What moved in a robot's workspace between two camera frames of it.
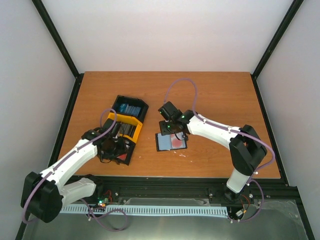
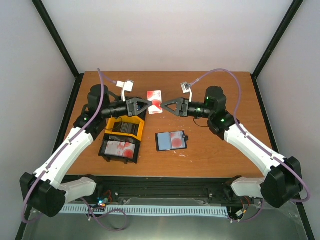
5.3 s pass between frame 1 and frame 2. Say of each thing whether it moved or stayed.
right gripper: moved
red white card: stayed
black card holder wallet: stayed
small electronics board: stayed
